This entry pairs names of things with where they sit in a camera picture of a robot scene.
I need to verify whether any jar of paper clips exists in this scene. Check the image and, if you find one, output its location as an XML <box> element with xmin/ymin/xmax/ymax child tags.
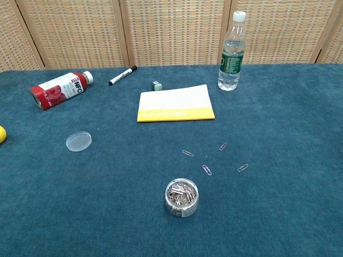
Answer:
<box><xmin>165</xmin><ymin>178</ymin><xmax>199</xmax><ymax>218</ymax></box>

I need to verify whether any white yellow notebook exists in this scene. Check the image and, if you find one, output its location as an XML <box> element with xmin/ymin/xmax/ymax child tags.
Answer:
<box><xmin>137</xmin><ymin>84</ymin><xmax>216</xmax><ymax>123</ymax></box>

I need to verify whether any black white marker pen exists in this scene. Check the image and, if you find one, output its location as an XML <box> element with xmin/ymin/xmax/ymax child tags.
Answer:
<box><xmin>108</xmin><ymin>65</ymin><xmax>138</xmax><ymax>86</ymax></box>

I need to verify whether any clear water bottle green label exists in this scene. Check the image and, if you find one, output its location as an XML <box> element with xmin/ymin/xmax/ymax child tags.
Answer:
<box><xmin>217</xmin><ymin>11</ymin><xmax>247</xmax><ymax>92</ymax></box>

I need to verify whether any clear round plastic lid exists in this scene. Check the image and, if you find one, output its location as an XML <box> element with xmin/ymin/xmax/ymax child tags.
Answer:
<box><xmin>65</xmin><ymin>131</ymin><xmax>93</xmax><ymax>153</ymax></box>

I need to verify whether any woven folding screen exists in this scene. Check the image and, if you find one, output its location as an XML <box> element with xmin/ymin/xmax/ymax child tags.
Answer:
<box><xmin>0</xmin><ymin>0</ymin><xmax>343</xmax><ymax>73</ymax></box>

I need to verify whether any red NFC juice bottle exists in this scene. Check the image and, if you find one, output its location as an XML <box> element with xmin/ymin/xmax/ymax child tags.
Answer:
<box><xmin>28</xmin><ymin>71</ymin><xmax>94</xmax><ymax>111</ymax></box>

